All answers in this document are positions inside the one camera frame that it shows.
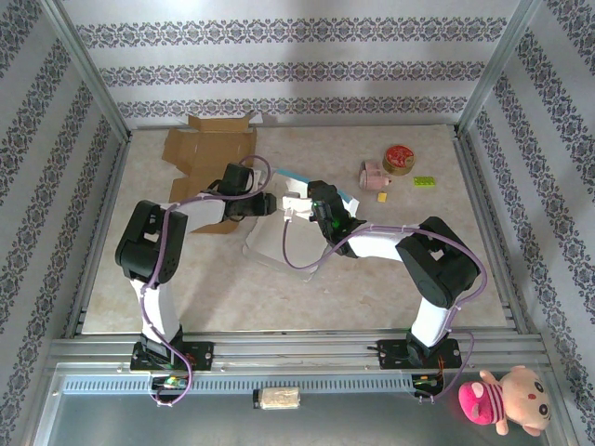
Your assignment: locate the brown cardboard box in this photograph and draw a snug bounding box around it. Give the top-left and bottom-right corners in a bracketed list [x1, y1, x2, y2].
[161, 113, 258, 236]

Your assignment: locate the blue and white paper box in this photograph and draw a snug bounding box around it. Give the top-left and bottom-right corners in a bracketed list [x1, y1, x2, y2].
[242, 166, 362, 283]

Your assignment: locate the round tin with red lid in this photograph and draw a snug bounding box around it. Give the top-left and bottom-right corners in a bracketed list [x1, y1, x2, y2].
[382, 144, 417, 177]

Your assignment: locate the pink and beige plush toy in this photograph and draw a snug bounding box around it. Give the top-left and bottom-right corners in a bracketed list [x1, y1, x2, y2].
[457, 365, 553, 437]

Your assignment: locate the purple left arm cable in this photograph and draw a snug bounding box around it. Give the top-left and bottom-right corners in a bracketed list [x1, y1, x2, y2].
[138, 154, 273, 409]

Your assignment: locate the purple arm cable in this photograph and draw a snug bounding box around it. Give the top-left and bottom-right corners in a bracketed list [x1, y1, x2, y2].
[138, 154, 273, 409]
[282, 221, 489, 403]

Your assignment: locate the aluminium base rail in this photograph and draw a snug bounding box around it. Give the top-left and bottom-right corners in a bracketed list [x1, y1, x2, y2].
[46, 330, 549, 373]

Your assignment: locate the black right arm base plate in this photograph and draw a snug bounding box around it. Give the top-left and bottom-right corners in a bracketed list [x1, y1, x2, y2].
[377, 338, 464, 371]

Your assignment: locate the aluminium side rail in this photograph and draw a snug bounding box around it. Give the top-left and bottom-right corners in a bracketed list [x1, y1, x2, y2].
[453, 125, 534, 338]
[62, 134, 134, 338]

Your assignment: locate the slotted grey cable duct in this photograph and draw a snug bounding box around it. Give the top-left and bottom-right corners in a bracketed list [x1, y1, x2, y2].
[62, 374, 447, 396]

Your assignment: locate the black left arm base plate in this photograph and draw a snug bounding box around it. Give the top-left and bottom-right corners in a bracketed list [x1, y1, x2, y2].
[129, 341, 215, 373]

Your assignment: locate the aluminium frame post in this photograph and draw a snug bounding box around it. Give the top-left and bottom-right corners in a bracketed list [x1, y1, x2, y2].
[455, 0, 545, 140]
[39, 0, 134, 143]

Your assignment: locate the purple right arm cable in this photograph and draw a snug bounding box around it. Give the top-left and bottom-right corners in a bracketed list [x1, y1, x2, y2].
[282, 221, 489, 403]

